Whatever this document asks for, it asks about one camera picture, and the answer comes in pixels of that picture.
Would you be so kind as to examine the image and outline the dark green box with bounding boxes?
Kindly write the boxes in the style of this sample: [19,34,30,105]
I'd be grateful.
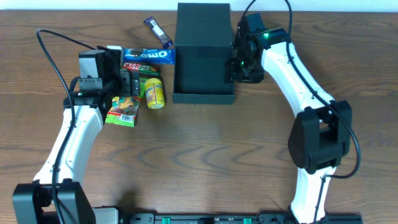
[172,2,235,105]

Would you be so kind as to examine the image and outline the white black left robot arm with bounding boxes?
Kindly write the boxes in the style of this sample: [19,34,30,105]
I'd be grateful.
[12,45,139,223]

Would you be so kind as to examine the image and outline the blue Oreo cookie pack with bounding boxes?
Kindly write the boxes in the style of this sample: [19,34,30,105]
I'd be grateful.
[124,48,175,64]

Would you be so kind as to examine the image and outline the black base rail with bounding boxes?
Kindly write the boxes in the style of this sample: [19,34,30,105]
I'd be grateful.
[118,212,364,224]

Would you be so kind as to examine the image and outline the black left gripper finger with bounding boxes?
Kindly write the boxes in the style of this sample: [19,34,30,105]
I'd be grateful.
[119,70,132,96]
[130,70,140,95]

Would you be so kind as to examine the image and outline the green gummy candy bag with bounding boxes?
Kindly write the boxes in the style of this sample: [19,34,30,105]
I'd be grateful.
[105,78,147,127]

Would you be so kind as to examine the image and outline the dark blue chocolate bar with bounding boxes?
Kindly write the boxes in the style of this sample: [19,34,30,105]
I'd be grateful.
[144,17,173,49]

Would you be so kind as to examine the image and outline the red KitKat Milo bar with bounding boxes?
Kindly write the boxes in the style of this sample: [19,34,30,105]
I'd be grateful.
[122,62,160,76]

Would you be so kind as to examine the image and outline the yellow Mentos bottle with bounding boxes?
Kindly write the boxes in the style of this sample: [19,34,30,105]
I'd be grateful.
[145,78,165,110]

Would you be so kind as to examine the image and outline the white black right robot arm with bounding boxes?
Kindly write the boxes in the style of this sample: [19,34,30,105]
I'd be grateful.
[227,17,361,223]

